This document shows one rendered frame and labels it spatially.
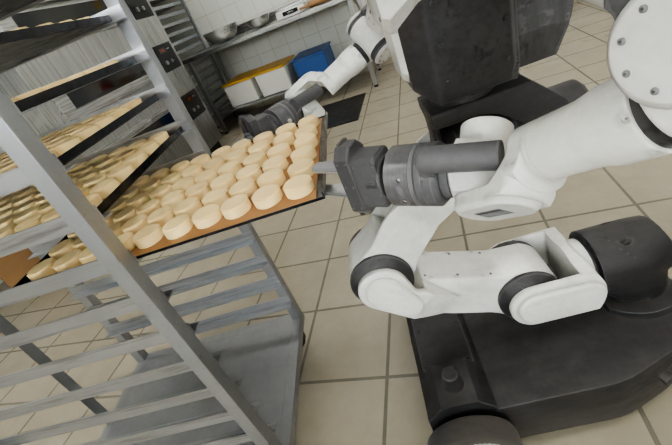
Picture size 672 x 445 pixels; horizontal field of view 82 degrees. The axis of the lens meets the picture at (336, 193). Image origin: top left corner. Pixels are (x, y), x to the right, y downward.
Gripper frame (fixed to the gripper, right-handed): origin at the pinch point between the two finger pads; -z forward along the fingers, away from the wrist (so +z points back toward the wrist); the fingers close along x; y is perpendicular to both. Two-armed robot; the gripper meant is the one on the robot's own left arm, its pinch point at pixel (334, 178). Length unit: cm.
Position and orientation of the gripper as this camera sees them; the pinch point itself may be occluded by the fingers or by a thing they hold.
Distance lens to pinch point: 61.8
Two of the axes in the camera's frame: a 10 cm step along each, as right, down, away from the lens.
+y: -4.6, 5.8, -6.7
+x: -3.4, -8.2, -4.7
